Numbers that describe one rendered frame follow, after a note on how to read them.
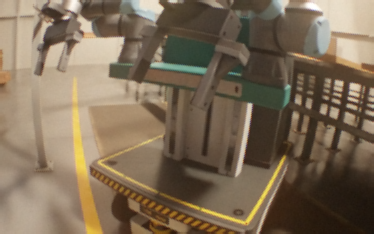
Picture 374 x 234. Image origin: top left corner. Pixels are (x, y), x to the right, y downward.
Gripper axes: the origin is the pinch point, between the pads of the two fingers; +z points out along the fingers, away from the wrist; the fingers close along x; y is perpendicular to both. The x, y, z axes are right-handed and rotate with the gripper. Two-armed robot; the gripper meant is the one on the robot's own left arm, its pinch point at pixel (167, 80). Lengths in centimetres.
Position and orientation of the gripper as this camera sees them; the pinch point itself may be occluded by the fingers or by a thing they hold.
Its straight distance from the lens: 39.2
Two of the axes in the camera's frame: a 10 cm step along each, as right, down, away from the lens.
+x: 7.6, 3.6, -5.4
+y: -4.9, -2.2, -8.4
